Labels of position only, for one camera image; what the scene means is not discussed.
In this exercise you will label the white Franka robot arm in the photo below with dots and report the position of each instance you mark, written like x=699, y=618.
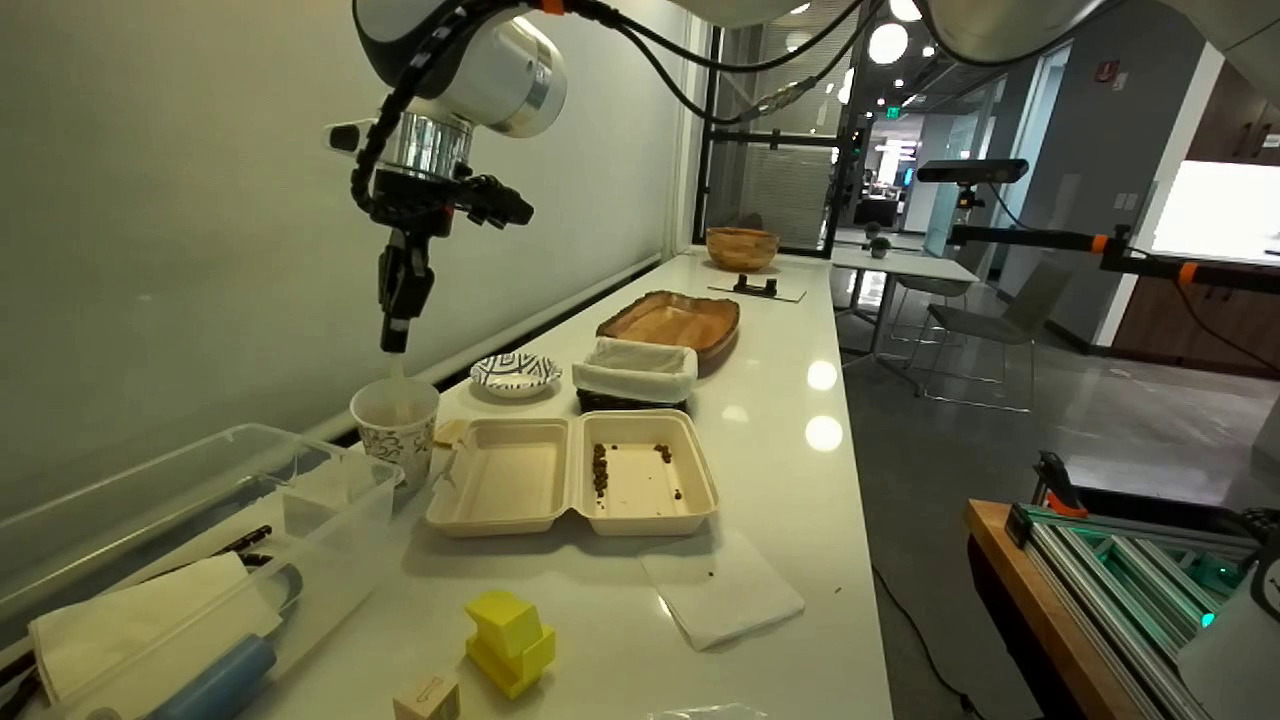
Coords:
x=495, y=65

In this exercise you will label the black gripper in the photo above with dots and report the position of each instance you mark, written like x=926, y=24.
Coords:
x=414, y=207

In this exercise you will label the wooden mounting board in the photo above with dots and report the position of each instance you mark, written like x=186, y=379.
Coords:
x=1052, y=602

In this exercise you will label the small wooden cube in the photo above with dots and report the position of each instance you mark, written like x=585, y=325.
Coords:
x=424, y=699

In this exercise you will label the white plastic spoon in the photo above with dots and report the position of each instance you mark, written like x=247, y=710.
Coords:
x=398, y=373

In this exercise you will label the black stereo camera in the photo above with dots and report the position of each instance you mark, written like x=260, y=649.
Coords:
x=974, y=170

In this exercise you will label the beige clamshell takeout container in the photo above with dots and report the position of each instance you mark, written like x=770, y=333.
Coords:
x=515, y=474

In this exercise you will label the black and orange clamp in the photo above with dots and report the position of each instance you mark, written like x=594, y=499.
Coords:
x=1058, y=476

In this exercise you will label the black camera boom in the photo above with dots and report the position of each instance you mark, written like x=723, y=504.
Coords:
x=1066, y=241

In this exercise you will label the dark basket with white liner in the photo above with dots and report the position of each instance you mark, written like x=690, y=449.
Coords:
x=639, y=368

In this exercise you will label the woven wicker basket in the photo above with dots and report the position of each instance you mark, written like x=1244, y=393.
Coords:
x=742, y=251

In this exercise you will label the white tissue cloth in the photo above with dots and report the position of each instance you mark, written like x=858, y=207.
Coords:
x=133, y=620

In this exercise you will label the clear plastic storage bin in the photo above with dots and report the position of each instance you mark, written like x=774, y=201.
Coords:
x=333, y=512

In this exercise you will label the white patterned paper cup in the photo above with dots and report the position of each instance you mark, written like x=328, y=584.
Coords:
x=398, y=442

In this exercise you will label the small black object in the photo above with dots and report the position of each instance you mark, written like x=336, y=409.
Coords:
x=753, y=284

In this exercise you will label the aluminium profile base frame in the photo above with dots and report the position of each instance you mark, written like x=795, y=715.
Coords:
x=1132, y=573

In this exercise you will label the black and white patterned plate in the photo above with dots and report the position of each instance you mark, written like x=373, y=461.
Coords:
x=515, y=379

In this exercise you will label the yellow toy block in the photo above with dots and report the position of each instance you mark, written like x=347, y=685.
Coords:
x=509, y=640

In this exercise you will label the blue marker tube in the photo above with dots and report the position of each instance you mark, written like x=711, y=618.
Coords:
x=226, y=683

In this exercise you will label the brown wooden tray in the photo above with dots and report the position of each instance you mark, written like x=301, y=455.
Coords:
x=674, y=321

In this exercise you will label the white paper napkin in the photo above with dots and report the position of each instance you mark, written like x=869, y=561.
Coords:
x=723, y=584

